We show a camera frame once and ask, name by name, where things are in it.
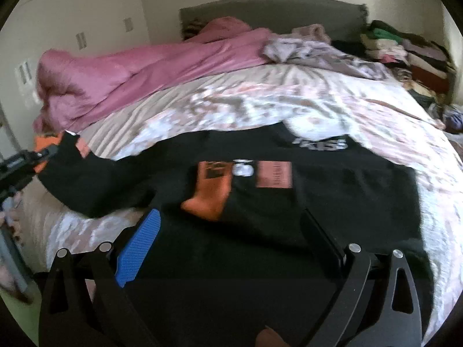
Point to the stack of folded clothes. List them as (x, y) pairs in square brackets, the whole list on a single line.
[(423, 67)]

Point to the white built-in wardrobe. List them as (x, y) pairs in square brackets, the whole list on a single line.
[(81, 27)]

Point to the lilac crumpled garment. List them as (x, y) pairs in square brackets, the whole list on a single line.
[(311, 46)]

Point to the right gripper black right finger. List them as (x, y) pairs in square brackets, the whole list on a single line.
[(361, 288)]

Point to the pink quilt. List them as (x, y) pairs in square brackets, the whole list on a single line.
[(79, 91)]

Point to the black printed sweatshirt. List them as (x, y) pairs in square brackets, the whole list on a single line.
[(253, 229)]

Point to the pink white chenille bedspread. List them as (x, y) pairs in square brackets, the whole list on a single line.
[(382, 116)]

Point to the grey green headboard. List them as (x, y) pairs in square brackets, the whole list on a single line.
[(343, 21)]

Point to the striped dark pillow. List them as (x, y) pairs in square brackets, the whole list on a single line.
[(193, 28)]

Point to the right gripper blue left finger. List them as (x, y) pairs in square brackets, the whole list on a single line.
[(83, 297)]

